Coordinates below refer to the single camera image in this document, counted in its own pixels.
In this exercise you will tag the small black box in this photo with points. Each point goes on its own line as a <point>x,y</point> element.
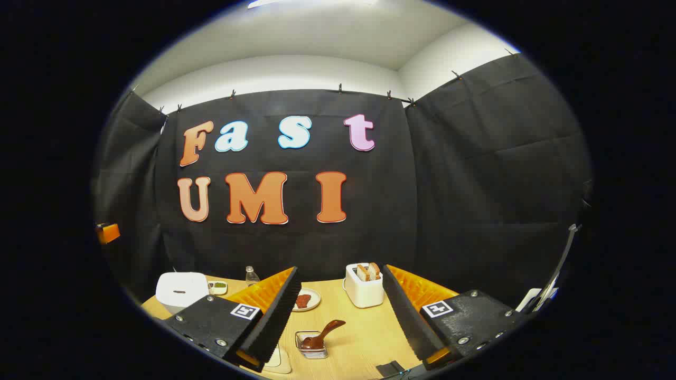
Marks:
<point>391,368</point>

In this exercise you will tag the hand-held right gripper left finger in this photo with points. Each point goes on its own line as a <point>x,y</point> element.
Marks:
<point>272,327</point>

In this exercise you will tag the black backdrop cloth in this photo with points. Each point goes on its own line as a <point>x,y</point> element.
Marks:
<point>422,211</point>

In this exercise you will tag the white toaster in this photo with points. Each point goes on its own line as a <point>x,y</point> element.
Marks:
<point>364,293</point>

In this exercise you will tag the brown wooden spoon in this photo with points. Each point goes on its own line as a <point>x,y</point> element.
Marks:
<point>330,328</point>

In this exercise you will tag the white flat object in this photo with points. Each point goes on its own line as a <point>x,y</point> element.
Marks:
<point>531,298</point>

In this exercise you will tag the small white side dish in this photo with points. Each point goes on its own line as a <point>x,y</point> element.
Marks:
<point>217,286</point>

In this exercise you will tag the round white plate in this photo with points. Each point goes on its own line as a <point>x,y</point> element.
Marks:
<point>315,303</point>

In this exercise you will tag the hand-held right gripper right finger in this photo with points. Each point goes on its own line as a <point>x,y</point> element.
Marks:
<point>409,322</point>

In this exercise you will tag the clear glass bottle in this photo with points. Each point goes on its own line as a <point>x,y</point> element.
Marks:
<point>252,277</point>

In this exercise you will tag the toasted bread slice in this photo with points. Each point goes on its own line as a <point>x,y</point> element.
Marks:
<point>362,273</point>
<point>374,271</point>

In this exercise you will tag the ceiling light panel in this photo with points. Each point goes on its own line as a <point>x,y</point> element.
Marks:
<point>264,2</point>

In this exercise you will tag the white rice cooker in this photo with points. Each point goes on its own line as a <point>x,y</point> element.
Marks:
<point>179,285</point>

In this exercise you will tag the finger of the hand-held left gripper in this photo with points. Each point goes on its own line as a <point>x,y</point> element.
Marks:
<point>108,233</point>

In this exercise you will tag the dark thin pole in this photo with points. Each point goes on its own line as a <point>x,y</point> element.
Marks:
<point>560,264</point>

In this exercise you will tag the cream rice container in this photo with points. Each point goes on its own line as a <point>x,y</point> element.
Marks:
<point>280,363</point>

